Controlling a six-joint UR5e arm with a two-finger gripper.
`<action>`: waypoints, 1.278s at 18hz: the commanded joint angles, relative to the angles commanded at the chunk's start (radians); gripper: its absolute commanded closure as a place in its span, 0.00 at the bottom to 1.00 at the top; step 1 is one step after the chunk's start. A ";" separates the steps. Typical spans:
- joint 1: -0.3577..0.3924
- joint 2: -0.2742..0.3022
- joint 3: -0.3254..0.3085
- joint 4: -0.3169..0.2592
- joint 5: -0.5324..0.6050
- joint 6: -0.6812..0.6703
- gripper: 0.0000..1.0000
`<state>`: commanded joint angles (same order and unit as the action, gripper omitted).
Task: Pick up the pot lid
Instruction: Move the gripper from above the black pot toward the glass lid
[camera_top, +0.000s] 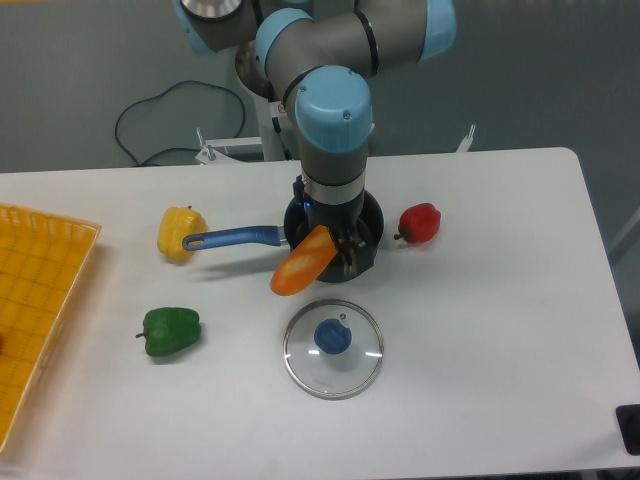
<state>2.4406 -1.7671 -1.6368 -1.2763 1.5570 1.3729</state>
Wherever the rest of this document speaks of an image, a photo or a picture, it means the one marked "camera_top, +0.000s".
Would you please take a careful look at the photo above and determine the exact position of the dark pot with blue handle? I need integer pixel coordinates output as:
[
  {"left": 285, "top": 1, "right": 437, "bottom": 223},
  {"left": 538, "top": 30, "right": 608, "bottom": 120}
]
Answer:
[{"left": 183, "top": 191, "right": 384, "bottom": 283}]

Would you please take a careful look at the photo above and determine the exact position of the yellow bell pepper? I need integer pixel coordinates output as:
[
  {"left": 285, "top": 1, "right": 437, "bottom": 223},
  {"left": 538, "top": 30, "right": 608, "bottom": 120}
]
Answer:
[{"left": 156, "top": 206, "right": 207, "bottom": 263}]

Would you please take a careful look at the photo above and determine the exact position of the glass lid with blue knob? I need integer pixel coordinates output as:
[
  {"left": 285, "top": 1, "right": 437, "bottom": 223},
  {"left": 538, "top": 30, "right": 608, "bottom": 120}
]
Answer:
[{"left": 282, "top": 299, "right": 384, "bottom": 401}]

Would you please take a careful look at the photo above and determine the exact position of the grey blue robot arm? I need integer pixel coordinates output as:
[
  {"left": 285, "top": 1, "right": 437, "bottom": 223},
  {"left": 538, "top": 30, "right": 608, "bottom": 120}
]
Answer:
[{"left": 174, "top": 1, "right": 457, "bottom": 283}]

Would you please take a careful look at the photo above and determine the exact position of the yellow plastic basket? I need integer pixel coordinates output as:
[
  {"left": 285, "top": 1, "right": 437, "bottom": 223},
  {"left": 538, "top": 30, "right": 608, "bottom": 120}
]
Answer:
[{"left": 1, "top": 203, "right": 101, "bottom": 449}]

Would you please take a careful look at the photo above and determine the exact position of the red bell pepper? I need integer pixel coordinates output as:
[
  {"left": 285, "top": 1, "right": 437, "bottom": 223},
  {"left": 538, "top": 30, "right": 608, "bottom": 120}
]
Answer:
[{"left": 394, "top": 203, "right": 442, "bottom": 244}]

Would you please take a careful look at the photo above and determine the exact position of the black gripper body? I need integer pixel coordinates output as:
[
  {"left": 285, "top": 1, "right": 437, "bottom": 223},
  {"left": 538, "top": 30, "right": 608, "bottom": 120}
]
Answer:
[{"left": 291, "top": 175, "right": 366, "bottom": 240}]

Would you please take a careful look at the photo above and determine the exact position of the green bell pepper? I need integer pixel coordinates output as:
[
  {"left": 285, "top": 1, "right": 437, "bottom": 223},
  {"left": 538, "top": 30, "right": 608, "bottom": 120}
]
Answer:
[{"left": 135, "top": 307, "right": 201, "bottom": 358}]

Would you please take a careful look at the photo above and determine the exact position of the black cable on floor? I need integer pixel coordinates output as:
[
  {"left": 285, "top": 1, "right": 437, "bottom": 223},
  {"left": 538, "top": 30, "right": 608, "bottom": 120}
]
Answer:
[{"left": 114, "top": 80, "right": 247, "bottom": 168}]

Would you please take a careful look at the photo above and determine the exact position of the black device at table corner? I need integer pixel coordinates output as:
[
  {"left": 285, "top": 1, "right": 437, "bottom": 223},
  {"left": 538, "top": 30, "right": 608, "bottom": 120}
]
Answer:
[{"left": 615, "top": 404, "right": 640, "bottom": 456}]

